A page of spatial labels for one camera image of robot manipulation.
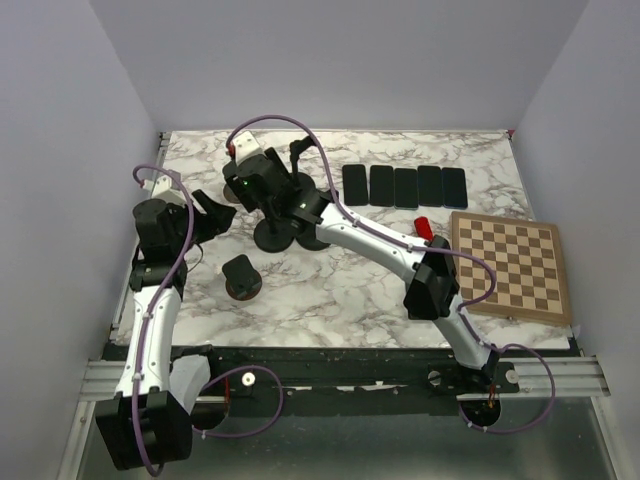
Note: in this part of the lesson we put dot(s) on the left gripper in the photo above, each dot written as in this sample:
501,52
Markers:
217,219

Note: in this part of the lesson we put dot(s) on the black clamp stand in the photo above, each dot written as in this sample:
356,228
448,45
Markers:
309,242

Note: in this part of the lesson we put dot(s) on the black phone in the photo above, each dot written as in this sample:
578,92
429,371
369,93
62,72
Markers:
381,186
454,188
355,187
406,189

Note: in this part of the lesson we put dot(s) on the teal phone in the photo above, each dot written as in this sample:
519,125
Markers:
430,186

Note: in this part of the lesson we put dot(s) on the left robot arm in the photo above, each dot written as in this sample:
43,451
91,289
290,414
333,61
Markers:
148,421

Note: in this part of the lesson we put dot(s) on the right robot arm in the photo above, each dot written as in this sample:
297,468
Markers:
295,211

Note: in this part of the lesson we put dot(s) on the red cylinder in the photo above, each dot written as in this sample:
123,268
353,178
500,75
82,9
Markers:
423,228

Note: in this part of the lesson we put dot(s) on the wooden chessboard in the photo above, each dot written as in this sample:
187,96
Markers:
527,258

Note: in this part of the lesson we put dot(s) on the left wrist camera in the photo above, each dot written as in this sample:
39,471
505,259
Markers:
164,188

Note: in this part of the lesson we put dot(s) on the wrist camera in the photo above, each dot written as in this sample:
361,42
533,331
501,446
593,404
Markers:
164,188
244,146

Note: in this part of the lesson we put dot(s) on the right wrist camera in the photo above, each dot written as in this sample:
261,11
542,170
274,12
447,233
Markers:
244,146

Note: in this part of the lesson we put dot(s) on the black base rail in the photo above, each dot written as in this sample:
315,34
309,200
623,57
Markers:
329,382

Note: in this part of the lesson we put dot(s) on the aluminium frame rail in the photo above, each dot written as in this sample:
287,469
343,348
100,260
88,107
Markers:
547,374

